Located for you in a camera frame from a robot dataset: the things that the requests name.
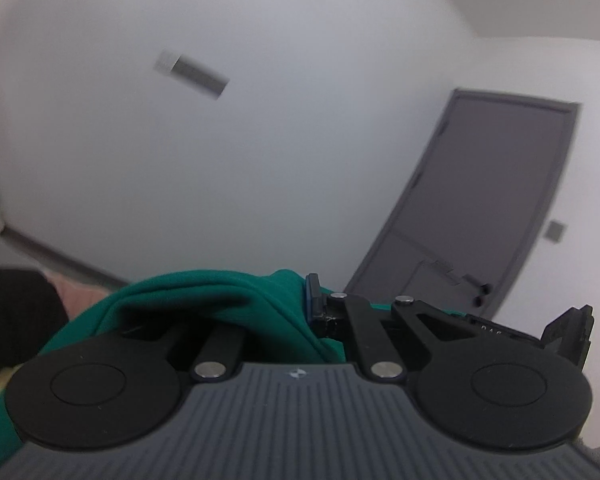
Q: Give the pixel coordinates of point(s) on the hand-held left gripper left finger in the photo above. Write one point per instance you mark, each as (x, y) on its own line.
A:
(220, 347)

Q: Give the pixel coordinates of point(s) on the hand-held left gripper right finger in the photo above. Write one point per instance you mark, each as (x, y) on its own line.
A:
(314, 297)

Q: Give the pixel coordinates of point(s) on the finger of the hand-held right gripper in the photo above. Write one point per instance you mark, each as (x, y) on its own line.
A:
(570, 335)

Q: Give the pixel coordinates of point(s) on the green zip hoodie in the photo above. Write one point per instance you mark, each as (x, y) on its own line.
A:
(205, 290)

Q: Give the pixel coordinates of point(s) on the grey door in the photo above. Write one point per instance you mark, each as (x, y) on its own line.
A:
(480, 185)

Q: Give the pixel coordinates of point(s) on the grey wall switch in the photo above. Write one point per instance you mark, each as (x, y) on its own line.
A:
(555, 231)

